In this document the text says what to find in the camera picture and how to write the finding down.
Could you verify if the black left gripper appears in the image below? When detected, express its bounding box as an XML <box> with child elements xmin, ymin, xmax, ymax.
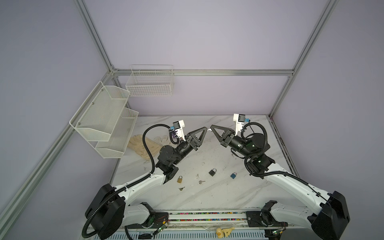
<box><xmin>172</xmin><ymin>127</ymin><xmax>207</xmax><ymax>166</ymax></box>

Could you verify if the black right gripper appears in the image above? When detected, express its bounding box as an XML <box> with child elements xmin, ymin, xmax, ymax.
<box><xmin>209</xmin><ymin>125</ymin><xmax>253</xmax><ymax>160</ymax></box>

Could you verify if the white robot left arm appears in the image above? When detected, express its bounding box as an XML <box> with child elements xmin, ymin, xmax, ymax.
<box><xmin>81</xmin><ymin>124</ymin><xmax>208</xmax><ymax>240</ymax></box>

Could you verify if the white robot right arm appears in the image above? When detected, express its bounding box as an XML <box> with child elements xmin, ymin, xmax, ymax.
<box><xmin>210</xmin><ymin>122</ymin><xmax>350</xmax><ymax>240</ymax></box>

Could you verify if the black padlock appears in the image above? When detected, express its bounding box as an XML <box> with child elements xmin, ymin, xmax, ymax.
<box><xmin>209</xmin><ymin>168</ymin><xmax>217</xmax><ymax>177</ymax></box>

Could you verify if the brass padlock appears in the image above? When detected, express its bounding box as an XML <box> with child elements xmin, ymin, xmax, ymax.
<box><xmin>177</xmin><ymin>176</ymin><xmax>183</xmax><ymax>184</ymax></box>

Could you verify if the beige leather glove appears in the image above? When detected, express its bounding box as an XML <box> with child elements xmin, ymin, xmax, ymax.
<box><xmin>127</xmin><ymin>135</ymin><xmax>162</xmax><ymax>161</ymax></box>

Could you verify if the white mesh lower shelf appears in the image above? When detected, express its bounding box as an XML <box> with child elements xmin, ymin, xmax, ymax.
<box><xmin>95</xmin><ymin>108</ymin><xmax>139</xmax><ymax>159</ymax></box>

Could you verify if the white mesh shelf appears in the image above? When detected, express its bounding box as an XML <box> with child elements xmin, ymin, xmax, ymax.
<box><xmin>69</xmin><ymin>82</ymin><xmax>130</xmax><ymax>142</ymax></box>
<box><xmin>95</xmin><ymin>108</ymin><xmax>139</xmax><ymax>159</ymax></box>

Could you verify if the yellow toy figure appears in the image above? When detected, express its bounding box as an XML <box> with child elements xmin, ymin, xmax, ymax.
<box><xmin>216</xmin><ymin>227</ymin><xmax>235</xmax><ymax>239</ymax></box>

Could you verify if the white mesh upper shelf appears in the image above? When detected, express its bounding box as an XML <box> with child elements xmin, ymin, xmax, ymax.
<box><xmin>69</xmin><ymin>82</ymin><xmax>130</xmax><ymax>142</ymax></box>

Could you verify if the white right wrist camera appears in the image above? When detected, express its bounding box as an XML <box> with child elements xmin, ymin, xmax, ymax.
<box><xmin>233</xmin><ymin>114</ymin><xmax>250</xmax><ymax>136</ymax></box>

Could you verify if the white wire basket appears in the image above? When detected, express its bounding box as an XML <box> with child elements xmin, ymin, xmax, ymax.
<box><xmin>126</xmin><ymin>65</ymin><xmax>174</xmax><ymax>97</ymax></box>

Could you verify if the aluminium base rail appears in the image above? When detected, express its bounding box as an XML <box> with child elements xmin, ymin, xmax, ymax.
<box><xmin>80</xmin><ymin>206</ymin><xmax>301</xmax><ymax>240</ymax></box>

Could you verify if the aluminium frame back bar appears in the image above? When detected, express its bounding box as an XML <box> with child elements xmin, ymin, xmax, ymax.
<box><xmin>114</xmin><ymin>69</ymin><xmax>294</xmax><ymax>76</ymax></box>

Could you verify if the aluminium frame post left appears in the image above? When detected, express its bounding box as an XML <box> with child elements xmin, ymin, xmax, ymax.
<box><xmin>74</xmin><ymin>0</ymin><xmax>114</xmax><ymax>72</ymax></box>

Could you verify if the aluminium frame post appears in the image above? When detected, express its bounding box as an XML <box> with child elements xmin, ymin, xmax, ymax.
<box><xmin>74</xmin><ymin>0</ymin><xmax>114</xmax><ymax>72</ymax></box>
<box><xmin>268</xmin><ymin>0</ymin><xmax>339</xmax><ymax>119</ymax></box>

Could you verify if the aluminium frame post right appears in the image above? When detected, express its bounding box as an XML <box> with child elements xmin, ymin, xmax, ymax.
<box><xmin>268</xmin><ymin>0</ymin><xmax>339</xmax><ymax>119</ymax></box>

